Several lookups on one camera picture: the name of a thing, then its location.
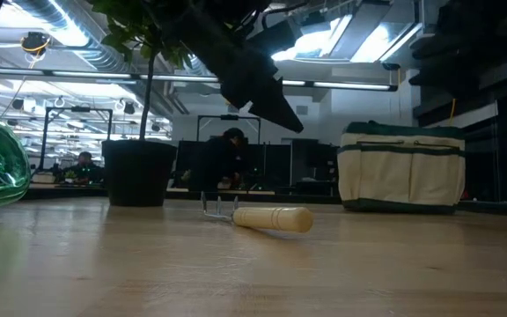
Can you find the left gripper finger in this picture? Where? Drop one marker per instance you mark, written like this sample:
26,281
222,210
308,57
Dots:
262,97

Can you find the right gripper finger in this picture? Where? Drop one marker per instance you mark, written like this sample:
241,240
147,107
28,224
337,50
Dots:
443,79
447,51

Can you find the beige canvas green-trimmed gardening bag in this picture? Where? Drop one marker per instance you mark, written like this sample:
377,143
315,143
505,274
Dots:
401,176

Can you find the artificial tree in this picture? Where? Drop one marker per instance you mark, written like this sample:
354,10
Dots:
139,176

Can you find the person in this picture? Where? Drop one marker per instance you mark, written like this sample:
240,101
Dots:
84,169
218,163

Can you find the black cabinet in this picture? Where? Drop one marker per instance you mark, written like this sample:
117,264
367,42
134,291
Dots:
315,163

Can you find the long LED light bar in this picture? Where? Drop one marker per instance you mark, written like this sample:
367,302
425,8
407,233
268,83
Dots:
350,85

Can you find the small green potted plant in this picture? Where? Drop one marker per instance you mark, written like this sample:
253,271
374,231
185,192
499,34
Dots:
70,175

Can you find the grey wall vent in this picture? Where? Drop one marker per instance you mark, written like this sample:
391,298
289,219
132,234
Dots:
302,110

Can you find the black aluminium table frame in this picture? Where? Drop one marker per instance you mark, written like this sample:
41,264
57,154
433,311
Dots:
500,208

